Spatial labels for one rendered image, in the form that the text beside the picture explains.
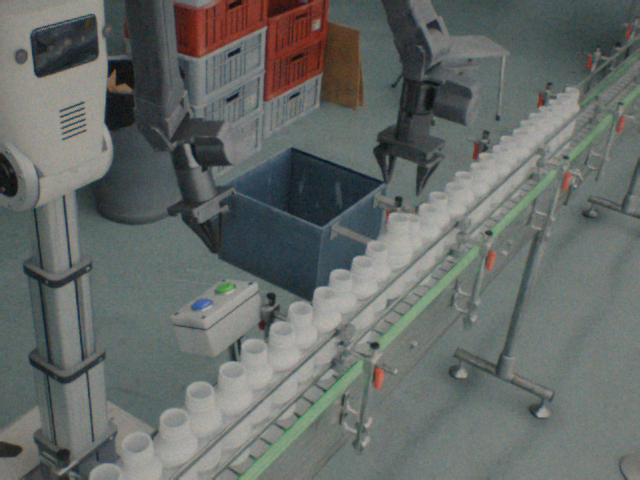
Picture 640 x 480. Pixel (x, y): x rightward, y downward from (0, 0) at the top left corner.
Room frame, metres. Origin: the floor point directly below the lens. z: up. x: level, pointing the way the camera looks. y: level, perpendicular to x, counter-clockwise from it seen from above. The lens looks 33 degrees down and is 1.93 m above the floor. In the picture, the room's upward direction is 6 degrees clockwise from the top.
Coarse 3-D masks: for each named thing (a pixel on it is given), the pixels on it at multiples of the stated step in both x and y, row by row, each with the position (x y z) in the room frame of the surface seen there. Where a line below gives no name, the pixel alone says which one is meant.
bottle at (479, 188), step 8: (472, 168) 1.56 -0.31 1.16; (480, 168) 1.58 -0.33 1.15; (480, 176) 1.55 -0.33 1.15; (472, 184) 1.55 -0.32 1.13; (480, 184) 1.55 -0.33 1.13; (472, 192) 1.54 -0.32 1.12; (480, 192) 1.54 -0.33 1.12; (480, 208) 1.54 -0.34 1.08; (472, 216) 1.54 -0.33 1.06; (480, 216) 1.55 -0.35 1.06; (472, 224) 1.54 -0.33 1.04
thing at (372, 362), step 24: (624, 24) 3.06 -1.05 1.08; (600, 48) 2.65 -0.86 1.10; (552, 96) 2.26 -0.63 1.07; (600, 96) 2.18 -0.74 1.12; (480, 144) 1.87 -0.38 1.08; (552, 168) 1.79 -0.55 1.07; (600, 168) 2.16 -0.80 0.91; (552, 192) 1.78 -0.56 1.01; (552, 216) 1.78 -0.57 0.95; (456, 240) 1.42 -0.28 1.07; (480, 264) 1.39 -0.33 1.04; (456, 288) 1.42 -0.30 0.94; (264, 312) 1.10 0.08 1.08; (264, 336) 1.11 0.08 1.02; (336, 336) 1.03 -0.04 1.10; (336, 360) 1.03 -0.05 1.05; (360, 432) 1.00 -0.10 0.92; (48, 456) 0.74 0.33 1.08; (72, 456) 0.74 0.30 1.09
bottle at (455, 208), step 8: (448, 184) 1.48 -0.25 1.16; (456, 184) 1.48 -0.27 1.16; (448, 192) 1.45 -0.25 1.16; (456, 192) 1.45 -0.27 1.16; (448, 200) 1.45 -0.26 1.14; (456, 200) 1.45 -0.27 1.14; (448, 208) 1.44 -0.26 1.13; (456, 208) 1.44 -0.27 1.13; (464, 208) 1.46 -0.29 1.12; (456, 216) 1.44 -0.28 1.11; (456, 232) 1.44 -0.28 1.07; (448, 240) 1.44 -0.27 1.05; (448, 248) 1.44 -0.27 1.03
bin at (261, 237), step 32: (288, 160) 2.01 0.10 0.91; (320, 160) 1.97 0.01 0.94; (256, 192) 1.89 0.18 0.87; (288, 192) 2.02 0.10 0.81; (320, 192) 1.97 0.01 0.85; (352, 192) 1.92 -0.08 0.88; (384, 192) 1.86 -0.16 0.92; (256, 224) 1.70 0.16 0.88; (288, 224) 1.65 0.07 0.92; (320, 224) 1.96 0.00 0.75; (352, 224) 1.73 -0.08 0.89; (224, 256) 1.75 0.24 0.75; (256, 256) 1.70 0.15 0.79; (288, 256) 1.65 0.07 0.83; (320, 256) 1.61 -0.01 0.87; (352, 256) 1.75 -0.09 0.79; (288, 288) 1.65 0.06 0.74
